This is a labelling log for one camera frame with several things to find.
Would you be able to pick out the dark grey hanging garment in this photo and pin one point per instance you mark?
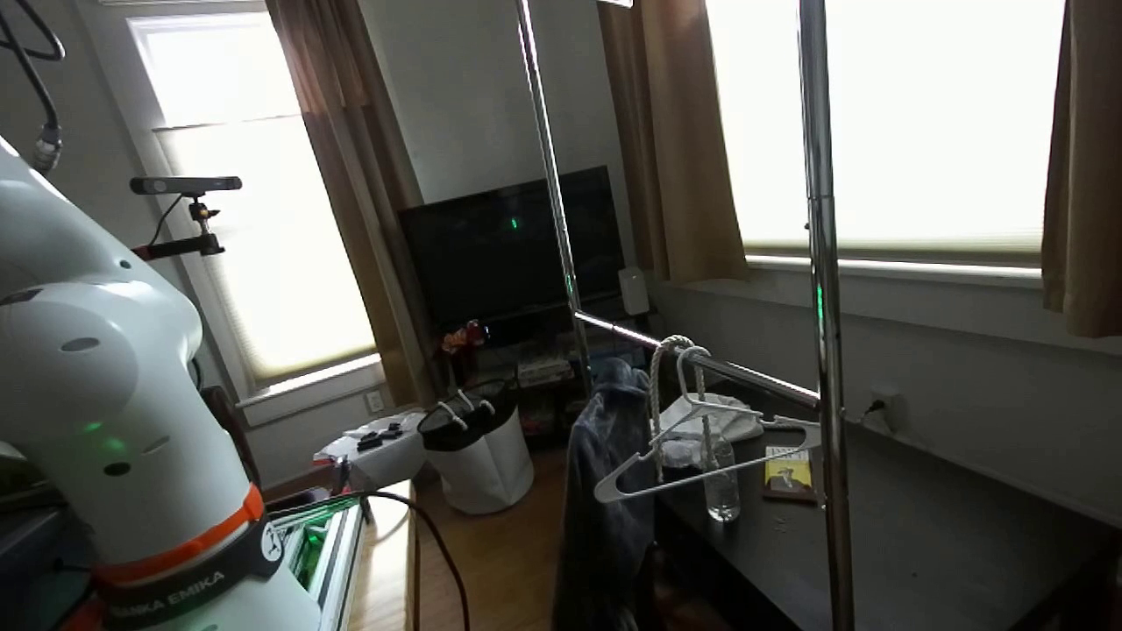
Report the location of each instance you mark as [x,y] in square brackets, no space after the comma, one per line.
[603,546]

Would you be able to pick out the yellow packet on desk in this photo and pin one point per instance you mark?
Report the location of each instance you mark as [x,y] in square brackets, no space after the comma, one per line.
[788,474]

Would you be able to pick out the clear glass bottle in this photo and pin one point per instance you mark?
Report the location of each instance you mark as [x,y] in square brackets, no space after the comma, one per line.
[720,488]

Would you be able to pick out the brown right curtain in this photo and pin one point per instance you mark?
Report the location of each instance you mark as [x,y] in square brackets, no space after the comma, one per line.
[1080,249]

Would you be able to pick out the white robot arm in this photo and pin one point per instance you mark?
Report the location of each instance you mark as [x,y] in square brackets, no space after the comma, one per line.
[97,391]

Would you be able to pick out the brown middle curtain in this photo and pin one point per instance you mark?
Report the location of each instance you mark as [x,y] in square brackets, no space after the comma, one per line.
[672,137]

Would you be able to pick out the white trash bin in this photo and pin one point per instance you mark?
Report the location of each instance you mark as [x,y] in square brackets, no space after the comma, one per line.
[477,454]

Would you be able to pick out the white plastic clothes hanger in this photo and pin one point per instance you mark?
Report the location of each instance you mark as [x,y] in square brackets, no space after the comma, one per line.
[644,474]

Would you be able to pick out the brown curtain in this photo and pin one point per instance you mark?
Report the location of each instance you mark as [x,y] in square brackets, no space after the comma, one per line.
[672,137]
[365,169]
[1080,249]

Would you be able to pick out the brown left curtain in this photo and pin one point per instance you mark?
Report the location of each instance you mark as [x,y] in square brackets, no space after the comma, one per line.
[365,169]

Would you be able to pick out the black flat screen television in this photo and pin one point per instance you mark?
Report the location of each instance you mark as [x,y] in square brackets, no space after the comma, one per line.
[493,256]

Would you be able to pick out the dark desk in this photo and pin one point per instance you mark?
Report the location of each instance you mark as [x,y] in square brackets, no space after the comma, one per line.
[934,547]

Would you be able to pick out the metal clothes rack frame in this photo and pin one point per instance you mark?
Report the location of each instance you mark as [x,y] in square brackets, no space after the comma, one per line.
[825,296]

